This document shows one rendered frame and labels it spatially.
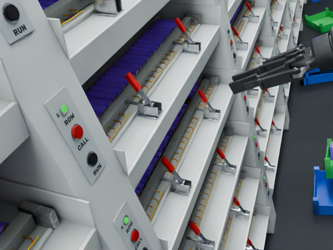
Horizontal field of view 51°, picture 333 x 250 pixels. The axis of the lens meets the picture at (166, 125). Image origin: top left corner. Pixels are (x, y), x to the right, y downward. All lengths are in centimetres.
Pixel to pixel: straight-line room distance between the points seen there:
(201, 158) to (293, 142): 116
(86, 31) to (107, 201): 24
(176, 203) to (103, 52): 35
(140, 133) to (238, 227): 64
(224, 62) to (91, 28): 60
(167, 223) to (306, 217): 95
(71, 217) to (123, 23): 30
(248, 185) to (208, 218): 38
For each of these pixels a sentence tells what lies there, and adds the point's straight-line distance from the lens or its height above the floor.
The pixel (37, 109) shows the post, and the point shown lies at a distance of 40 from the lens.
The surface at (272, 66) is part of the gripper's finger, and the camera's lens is 86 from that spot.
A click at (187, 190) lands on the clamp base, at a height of 70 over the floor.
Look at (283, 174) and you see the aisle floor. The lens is 176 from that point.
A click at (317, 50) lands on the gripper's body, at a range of 79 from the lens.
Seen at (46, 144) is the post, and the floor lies 101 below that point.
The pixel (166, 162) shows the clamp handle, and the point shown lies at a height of 77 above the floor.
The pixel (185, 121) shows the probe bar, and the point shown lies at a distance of 89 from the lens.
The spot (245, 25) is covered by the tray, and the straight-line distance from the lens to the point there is 150.
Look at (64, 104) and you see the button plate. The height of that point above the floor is 103.
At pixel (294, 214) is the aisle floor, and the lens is 158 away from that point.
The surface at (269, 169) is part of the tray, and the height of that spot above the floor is 12.
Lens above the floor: 118
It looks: 30 degrees down
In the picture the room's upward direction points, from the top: 21 degrees counter-clockwise
